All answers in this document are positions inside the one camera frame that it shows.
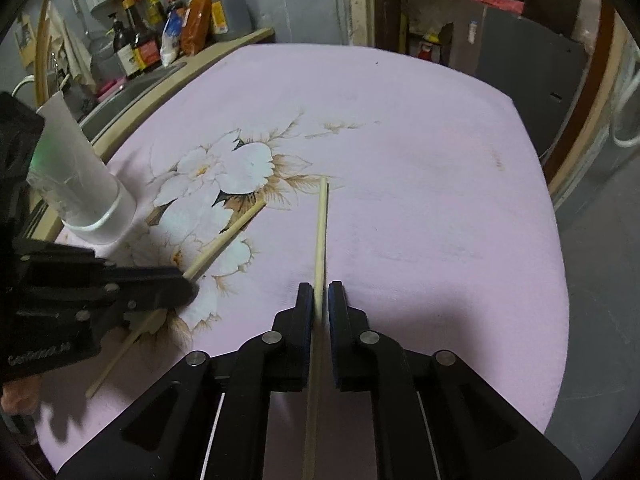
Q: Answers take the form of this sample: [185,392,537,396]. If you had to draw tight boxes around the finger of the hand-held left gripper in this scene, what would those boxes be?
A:
[92,307,168,345]
[15,240,199,312]

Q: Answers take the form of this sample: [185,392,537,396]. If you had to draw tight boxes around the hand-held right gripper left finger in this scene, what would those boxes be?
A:
[57,283,315,480]

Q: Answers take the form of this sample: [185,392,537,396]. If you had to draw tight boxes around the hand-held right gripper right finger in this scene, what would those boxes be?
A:
[327,281,581,480]

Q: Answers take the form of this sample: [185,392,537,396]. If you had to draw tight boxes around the wooden chopstick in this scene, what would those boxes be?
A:
[85,199,268,401]
[301,176,331,480]

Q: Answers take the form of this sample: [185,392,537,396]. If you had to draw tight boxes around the white cup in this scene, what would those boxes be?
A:
[27,92,138,246]

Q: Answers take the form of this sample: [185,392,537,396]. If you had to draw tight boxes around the person's left hand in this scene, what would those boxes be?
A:
[0,377,42,416]

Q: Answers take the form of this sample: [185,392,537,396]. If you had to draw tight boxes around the pink floral tablecloth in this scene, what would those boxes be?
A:
[37,42,571,480]

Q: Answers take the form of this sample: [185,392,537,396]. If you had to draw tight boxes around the metal sink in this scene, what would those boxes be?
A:
[80,60,187,127]

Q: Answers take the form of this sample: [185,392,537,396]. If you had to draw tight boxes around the dark pump bottle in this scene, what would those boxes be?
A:
[112,15,142,81]

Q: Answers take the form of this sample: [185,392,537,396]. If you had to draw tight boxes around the dark soy sauce bottle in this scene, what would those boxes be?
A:
[122,0,162,73]

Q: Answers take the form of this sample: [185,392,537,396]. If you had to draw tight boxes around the hanging beige cloth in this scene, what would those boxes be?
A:
[50,5,96,92]

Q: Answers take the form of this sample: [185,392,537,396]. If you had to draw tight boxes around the blue and white packet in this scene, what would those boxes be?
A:
[160,12,183,66]

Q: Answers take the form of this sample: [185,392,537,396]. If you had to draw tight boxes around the bamboo hoop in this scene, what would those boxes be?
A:
[34,0,57,111]

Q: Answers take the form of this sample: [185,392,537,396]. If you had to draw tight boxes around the orange-brown snack packet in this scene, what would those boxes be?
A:
[180,0,213,56]

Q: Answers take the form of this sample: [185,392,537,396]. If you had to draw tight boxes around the yellow-cap sauce bottle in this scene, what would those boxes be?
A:
[147,0,168,36]

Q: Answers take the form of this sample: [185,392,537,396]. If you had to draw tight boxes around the pale wooden door frame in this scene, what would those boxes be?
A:
[349,0,376,47]

